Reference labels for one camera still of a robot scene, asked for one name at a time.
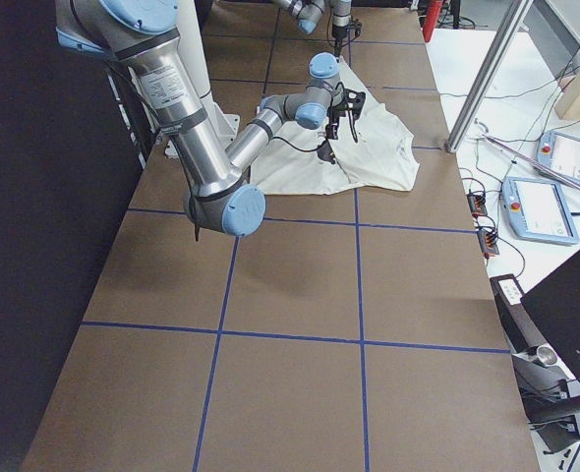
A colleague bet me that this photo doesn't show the metal rod on table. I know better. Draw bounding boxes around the metal rod on table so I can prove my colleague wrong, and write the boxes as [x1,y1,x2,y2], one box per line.
[475,120,580,192]

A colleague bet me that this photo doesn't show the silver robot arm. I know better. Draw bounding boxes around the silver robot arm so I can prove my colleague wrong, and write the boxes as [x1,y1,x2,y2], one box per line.
[55,1,366,237]
[272,0,362,57]

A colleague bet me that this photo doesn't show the black monitor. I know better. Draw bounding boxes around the black monitor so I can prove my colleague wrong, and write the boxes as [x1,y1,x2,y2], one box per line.
[521,250,580,381]

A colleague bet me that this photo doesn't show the black box with label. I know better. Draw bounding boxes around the black box with label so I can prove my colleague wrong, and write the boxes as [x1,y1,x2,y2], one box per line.
[490,274,548,353]

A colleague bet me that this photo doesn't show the aluminium frame post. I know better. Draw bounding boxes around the aluminium frame post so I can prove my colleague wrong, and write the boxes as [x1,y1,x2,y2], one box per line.
[445,0,534,153]

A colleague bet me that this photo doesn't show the blue teach pendant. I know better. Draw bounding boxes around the blue teach pendant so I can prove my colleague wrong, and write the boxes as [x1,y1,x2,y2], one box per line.
[537,131,580,186]
[501,177,580,246]

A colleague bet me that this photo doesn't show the near black connector block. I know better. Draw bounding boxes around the near black connector block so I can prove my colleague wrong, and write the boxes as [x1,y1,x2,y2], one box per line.
[476,225,499,259]

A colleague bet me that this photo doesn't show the red fire extinguisher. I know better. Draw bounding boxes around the red fire extinguisher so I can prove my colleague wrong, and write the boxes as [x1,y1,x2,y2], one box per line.
[422,0,443,43]

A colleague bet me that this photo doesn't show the black connector block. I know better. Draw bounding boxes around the black connector block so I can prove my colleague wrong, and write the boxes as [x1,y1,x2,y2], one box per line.
[476,225,499,259]
[467,193,488,217]

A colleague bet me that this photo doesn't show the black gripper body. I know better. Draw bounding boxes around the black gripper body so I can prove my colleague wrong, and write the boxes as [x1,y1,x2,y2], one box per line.
[329,88,366,121]
[331,18,360,40]

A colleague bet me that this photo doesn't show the far black connector block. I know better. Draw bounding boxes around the far black connector block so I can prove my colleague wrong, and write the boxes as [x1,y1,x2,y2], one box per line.
[467,193,488,217]

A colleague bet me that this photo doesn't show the silver metal cup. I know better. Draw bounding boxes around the silver metal cup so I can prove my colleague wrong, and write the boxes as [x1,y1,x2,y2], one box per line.
[516,344,558,368]

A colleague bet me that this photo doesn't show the near blue teach pendant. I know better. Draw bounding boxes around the near blue teach pendant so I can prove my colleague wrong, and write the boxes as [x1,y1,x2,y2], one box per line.
[501,177,580,246]

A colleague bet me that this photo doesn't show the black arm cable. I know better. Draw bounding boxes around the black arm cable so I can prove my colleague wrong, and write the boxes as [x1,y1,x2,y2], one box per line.
[267,83,365,166]

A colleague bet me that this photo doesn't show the cream long-sleeve cat shirt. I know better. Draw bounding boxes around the cream long-sleeve cat shirt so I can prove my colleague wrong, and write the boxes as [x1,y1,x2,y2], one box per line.
[250,60,419,195]

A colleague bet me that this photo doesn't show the far blue teach pendant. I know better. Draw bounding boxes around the far blue teach pendant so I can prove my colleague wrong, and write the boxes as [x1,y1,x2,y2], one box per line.
[537,131,580,186]

